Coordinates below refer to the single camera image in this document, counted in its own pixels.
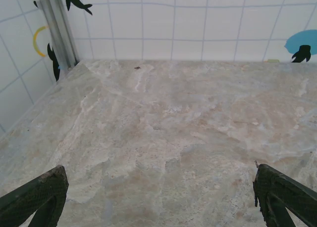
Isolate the yellow ring whale sticker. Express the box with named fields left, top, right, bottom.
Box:
left=33, top=26, right=61, bottom=82

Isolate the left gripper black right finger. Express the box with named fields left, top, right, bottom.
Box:
left=253, top=160, right=317, bottom=227

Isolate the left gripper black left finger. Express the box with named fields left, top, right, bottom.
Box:
left=0, top=164, right=69, bottom=227

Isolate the aluminium corner post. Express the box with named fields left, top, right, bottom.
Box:
left=35, top=0, right=80, bottom=71

